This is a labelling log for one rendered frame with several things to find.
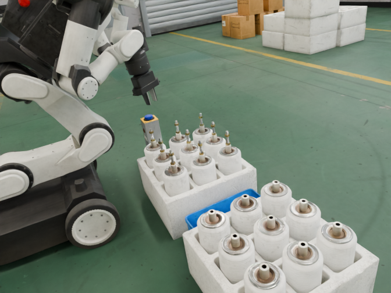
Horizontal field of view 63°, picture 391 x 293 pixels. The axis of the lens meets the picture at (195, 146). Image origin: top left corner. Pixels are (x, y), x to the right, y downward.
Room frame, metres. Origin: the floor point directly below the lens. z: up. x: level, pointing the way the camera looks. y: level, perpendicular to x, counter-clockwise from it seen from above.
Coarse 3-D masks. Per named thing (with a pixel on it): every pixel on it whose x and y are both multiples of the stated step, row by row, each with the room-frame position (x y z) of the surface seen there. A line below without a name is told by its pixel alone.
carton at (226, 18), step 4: (236, 12) 5.33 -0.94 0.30; (224, 16) 5.15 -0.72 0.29; (228, 16) 5.03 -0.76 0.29; (224, 20) 5.17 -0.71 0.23; (228, 20) 5.04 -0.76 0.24; (224, 24) 5.17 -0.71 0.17; (228, 24) 5.05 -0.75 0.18; (224, 28) 5.18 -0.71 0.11; (228, 28) 5.06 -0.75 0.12; (224, 32) 5.19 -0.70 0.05; (228, 32) 5.07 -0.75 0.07; (228, 36) 5.07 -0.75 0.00
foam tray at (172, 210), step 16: (144, 160) 1.26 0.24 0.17; (176, 160) 1.21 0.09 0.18; (144, 176) 1.18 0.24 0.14; (192, 176) 1.09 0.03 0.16; (224, 176) 1.03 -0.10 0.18; (240, 176) 1.03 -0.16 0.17; (256, 176) 1.06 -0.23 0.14; (160, 192) 0.99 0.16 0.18; (192, 192) 0.96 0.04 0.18; (208, 192) 0.98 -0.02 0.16; (224, 192) 1.00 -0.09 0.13; (160, 208) 1.02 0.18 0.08; (176, 208) 0.93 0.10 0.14; (192, 208) 0.95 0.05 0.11; (176, 224) 0.92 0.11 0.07
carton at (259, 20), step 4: (264, 12) 4.84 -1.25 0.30; (268, 12) 4.87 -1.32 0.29; (272, 12) 4.89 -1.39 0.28; (256, 16) 4.90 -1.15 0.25; (260, 16) 4.81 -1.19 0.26; (256, 20) 4.90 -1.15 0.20; (260, 20) 4.81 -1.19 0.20; (256, 24) 4.91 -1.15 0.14; (260, 24) 4.81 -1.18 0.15; (256, 28) 4.91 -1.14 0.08; (260, 28) 4.82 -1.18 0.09; (256, 32) 4.91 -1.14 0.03; (260, 32) 4.82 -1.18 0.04
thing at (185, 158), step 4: (180, 152) 1.15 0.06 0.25; (196, 152) 1.13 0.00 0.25; (180, 156) 1.15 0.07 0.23; (184, 156) 1.13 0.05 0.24; (188, 156) 1.12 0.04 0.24; (192, 156) 1.12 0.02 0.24; (196, 156) 1.12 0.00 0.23; (180, 160) 1.15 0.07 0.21; (184, 160) 1.13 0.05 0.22; (188, 160) 1.12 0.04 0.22; (184, 164) 1.13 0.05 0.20; (188, 164) 1.12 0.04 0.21; (188, 168) 1.12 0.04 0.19
